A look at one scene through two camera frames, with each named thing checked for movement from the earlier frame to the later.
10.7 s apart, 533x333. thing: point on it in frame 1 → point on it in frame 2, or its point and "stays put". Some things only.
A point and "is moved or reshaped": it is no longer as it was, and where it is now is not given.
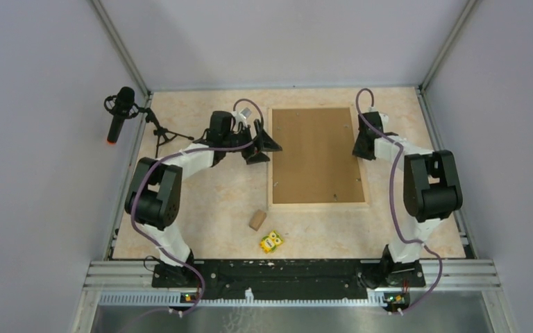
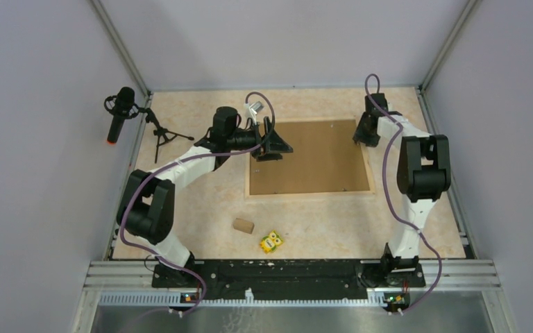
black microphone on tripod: x=123 y=105 stays put
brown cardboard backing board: x=316 y=164 is moved or reshaped
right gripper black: x=356 y=151 → x=359 y=137
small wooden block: x=257 y=220 → x=243 y=225
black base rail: x=291 y=279 stays put
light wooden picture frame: x=352 y=205 → x=247 y=195
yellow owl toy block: x=268 y=243 stays put
